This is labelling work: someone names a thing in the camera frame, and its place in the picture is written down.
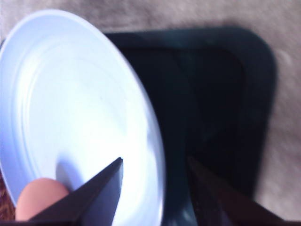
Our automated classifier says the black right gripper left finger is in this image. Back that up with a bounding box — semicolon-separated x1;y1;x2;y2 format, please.
0;157;124;226

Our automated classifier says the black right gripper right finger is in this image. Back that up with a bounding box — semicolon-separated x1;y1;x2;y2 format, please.
189;156;301;226

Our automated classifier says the brown egg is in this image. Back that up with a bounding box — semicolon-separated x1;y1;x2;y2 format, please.
15;178;69;220

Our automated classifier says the blue round plate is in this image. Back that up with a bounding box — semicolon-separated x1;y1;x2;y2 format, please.
0;9;166;226

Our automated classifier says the black rectangular tray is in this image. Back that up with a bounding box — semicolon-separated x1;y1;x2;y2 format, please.
105;28;276;226

